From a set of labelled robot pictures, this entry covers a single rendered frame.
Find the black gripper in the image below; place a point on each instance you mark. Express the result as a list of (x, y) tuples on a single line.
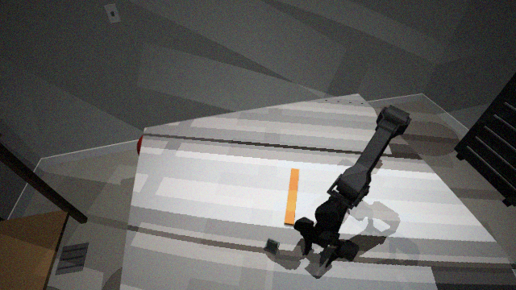
[(345, 249)]

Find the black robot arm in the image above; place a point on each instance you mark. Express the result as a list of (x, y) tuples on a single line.
[(354, 183)]

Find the brown bar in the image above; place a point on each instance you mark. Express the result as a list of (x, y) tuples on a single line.
[(291, 204)]

